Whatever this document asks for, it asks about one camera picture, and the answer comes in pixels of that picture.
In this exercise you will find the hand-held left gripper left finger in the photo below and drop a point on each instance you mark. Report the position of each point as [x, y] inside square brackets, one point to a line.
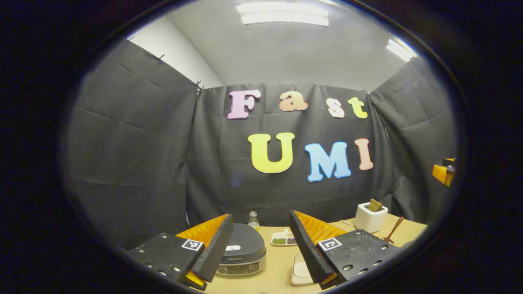
[216, 249]

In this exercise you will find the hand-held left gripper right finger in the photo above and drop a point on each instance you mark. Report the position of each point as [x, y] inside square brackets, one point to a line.
[306, 253]

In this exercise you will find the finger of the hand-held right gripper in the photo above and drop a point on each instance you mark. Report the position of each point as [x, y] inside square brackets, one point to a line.
[441, 172]

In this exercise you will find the clear glass rice tray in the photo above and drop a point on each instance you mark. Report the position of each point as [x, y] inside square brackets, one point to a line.
[300, 269]

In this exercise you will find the silver black rice cooker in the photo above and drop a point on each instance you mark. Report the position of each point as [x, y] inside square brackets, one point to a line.
[243, 249]

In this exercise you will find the brown wooden spoon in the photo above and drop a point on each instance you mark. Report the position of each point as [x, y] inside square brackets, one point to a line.
[393, 230]

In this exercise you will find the white divided bean dish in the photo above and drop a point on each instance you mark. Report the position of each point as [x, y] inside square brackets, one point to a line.
[282, 240]

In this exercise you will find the small clear glass bottle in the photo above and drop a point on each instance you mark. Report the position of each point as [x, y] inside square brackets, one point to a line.
[253, 222]

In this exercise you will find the white toaster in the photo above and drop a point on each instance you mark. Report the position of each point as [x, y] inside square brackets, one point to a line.
[369, 222]

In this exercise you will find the brown toast slice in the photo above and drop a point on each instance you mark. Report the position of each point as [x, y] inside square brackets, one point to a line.
[374, 205]

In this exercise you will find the black backdrop cloth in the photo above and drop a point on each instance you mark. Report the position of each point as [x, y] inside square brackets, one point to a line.
[135, 155]

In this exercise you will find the small ceiling light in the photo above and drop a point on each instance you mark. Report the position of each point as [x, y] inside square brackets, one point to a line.
[400, 50]

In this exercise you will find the long ceiling light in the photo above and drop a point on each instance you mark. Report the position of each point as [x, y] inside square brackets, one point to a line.
[282, 14]

